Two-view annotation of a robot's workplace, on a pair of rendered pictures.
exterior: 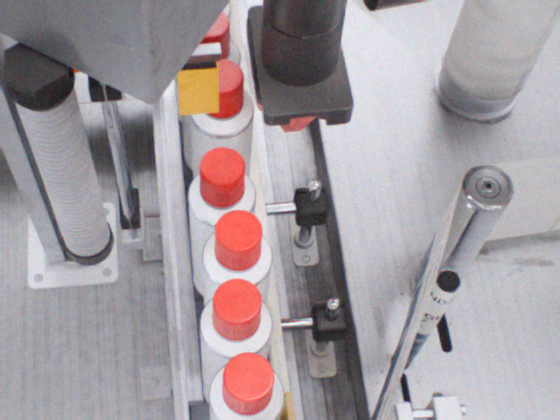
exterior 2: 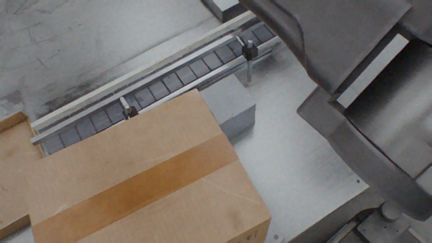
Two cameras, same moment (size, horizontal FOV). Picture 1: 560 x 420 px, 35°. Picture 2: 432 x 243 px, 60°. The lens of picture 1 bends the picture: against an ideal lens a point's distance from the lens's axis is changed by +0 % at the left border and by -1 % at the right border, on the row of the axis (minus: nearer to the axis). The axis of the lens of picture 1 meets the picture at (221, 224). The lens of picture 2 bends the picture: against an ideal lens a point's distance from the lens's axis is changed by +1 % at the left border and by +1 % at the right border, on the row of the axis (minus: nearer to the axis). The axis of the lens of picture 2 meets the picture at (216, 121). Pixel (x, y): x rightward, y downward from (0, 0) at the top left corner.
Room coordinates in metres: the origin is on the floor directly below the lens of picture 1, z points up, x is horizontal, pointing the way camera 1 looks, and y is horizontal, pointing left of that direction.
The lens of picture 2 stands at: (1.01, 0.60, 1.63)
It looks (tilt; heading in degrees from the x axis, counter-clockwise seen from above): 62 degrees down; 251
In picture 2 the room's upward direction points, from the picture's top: 8 degrees counter-clockwise
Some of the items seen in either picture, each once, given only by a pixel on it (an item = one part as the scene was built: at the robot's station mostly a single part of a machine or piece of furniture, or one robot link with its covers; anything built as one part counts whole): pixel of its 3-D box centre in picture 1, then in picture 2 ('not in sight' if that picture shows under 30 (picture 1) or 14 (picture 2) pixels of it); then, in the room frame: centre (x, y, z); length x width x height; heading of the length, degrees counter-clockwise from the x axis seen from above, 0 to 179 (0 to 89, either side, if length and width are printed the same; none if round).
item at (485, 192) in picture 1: (457, 240); not in sight; (0.32, -0.19, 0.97); 0.05 x 0.05 x 0.19
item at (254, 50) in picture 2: not in sight; (244, 57); (0.75, 0.12, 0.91); 0.07 x 0.03 x 0.16; 96
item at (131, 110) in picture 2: not in sight; (132, 118); (1.05, 0.15, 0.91); 0.07 x 0.03 x 0.16; 96
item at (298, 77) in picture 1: (301, 39); not in sight; (0.40, -0.06, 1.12); 0.10 x 0.07 x 0.07; 7
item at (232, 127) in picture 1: (221, 146); not in sight; (0.40, 0.00, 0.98); 0.05 x 0.05 x 0.20
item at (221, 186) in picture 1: (221, 228); not in sight; (0.32, 0.00, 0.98); 0.05 x 0.05 x 0.20
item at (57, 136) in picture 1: (67, 170); not in sight; (0.26, 0.09, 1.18); 0.04 x 0.04 x 0.21
